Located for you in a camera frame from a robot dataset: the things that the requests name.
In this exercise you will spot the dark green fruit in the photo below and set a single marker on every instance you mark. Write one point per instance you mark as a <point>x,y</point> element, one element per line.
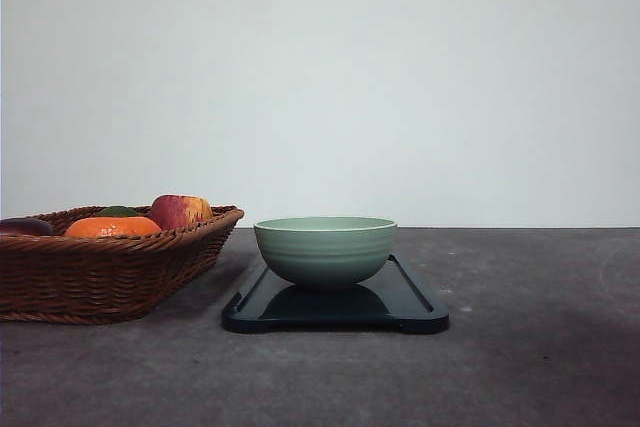
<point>117,211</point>

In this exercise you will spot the brown wicker basket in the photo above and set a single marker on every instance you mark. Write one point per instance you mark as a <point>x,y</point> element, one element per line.
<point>67,279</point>

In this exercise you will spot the orange fruit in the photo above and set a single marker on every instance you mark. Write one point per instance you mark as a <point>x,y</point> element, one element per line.
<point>100,227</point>

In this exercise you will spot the red yellow apple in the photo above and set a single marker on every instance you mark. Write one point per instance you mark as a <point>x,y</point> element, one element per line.
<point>175,211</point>

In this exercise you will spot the dark purple fruit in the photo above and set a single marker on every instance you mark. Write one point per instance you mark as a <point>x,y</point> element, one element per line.
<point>25,226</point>

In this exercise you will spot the dark rectangular tray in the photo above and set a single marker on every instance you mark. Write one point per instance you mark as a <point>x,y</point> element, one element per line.
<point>396,300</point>

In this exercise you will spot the light green ceramic bowl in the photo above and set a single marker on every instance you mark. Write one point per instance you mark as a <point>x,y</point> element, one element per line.
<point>325,251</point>

